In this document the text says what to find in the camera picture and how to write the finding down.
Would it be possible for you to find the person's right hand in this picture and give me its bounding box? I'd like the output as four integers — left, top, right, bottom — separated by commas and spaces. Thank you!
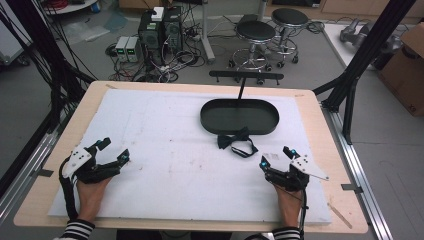
273, 184, 305, 230

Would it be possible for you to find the person's left hand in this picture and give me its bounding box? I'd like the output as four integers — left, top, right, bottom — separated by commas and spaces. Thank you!
75, 175, 114, 224

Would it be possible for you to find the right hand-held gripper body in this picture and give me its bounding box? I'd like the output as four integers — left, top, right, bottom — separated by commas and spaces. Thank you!
265, 154, 330, 193

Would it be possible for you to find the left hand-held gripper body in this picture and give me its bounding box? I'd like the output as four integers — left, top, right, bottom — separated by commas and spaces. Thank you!
61, 145, 122, 185

